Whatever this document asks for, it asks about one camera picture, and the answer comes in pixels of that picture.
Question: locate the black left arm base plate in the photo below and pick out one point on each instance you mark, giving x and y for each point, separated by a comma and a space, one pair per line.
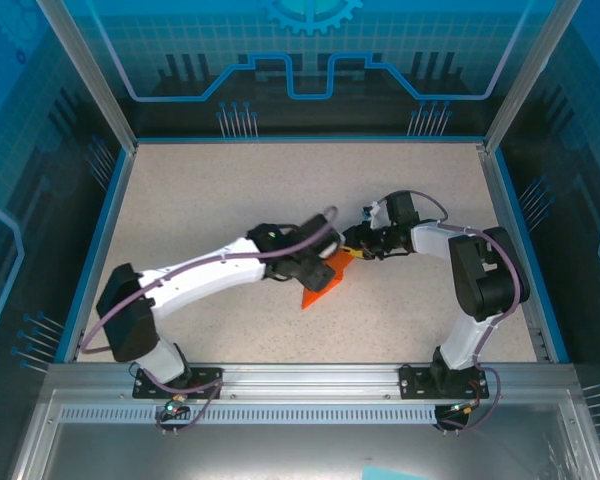
202, 376

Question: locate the aluminium frame post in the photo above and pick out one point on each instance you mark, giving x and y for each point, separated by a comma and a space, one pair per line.
525, 75
90, 75

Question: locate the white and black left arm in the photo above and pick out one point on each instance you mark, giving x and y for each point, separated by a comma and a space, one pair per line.
205, 277

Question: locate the aluminium side rail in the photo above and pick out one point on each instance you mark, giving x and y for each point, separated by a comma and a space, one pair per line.
517, 260
100, 260

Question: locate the aluminium mounting rail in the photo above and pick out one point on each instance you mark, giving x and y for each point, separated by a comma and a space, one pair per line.
310, 380

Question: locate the brushed steel base panel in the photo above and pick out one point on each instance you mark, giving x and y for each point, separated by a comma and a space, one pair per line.
280, 450

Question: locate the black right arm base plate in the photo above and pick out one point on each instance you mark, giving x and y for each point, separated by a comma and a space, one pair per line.
412, 382

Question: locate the light blue paper sheet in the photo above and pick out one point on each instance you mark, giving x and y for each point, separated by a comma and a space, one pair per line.
385, 475

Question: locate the orange cloth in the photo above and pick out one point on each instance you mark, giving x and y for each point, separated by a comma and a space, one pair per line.
315, 300

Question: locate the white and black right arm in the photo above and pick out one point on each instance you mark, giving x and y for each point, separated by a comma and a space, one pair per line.
467, 345

